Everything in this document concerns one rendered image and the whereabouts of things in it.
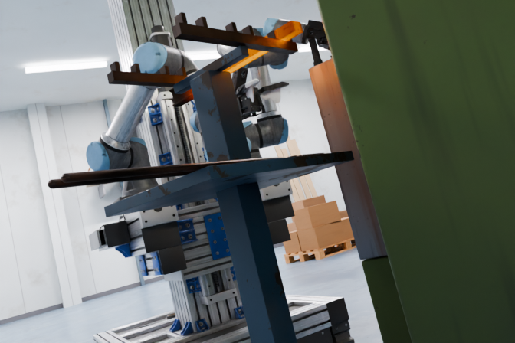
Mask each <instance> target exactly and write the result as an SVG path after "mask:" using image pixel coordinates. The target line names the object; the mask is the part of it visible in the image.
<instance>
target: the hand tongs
mask: <svg viewBox="0 0 515 343"><path fill-rule="evenodd" d="M317 154H324V153H313V154H302V155H298V156H304V155H317ZM276 158H289V157H272V158H251V159H240V160H230V161H220V162H200V163H190V164H180V165H160V166H150V167H140V168H121V169H110V170H100V171H81V172H71V173H64V174H63V175H62V176H61V178H59V179H51V180H50V181H49V182H48V187H49V188H50V189H55V188H70V187H77V186H85V185H100V184H107V183H115V182H123V181H137V180H145V179H153V178H167V177H175V176H183V175H187V174H190V173H192V172H195V171H198V170H199V169H202V168H205V167H207V166H212V165H226V164H233V163H240V162H253V161H261V160H268V159H276Z"/></svg>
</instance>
